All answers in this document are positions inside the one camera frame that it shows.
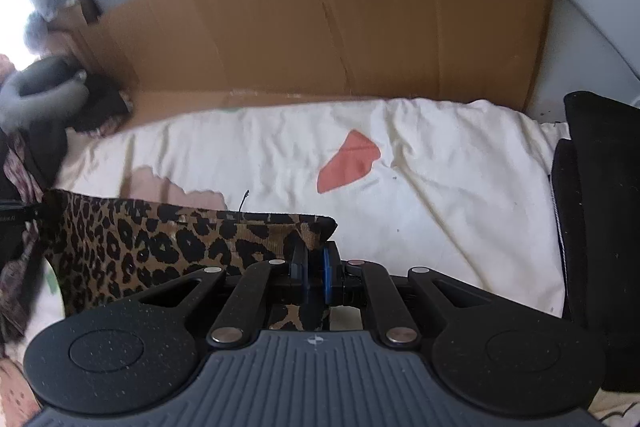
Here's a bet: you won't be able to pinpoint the leopard print pants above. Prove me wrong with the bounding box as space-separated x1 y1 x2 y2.
42 189 338 333

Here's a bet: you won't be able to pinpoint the grey neck pillow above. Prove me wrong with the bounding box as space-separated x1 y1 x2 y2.
0 57 91 132

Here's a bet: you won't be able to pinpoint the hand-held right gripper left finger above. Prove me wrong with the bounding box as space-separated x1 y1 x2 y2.
127 242 308 349

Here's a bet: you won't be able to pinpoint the floral patterned garment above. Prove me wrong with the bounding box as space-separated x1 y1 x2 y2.
0 132 51 343

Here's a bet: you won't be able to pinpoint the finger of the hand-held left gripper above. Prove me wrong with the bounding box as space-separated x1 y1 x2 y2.
0 203 51 223

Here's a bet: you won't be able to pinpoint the small black cloth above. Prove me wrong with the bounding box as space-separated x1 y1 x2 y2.
72 74 133 132

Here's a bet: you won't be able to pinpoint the folded black clothes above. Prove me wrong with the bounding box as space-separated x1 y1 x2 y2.
550 91 640 393

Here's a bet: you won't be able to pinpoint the flattened brown cardboard sheet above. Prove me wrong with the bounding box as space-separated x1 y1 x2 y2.
47 0 556 128

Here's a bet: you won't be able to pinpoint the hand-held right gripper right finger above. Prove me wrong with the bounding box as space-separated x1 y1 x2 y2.
324 241 493 349

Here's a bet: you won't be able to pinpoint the cream bear print blanket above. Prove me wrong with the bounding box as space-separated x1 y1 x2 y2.
0 99 640 427

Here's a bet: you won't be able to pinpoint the pale fluffy cloth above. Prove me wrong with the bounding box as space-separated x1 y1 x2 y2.
22 12 53 55

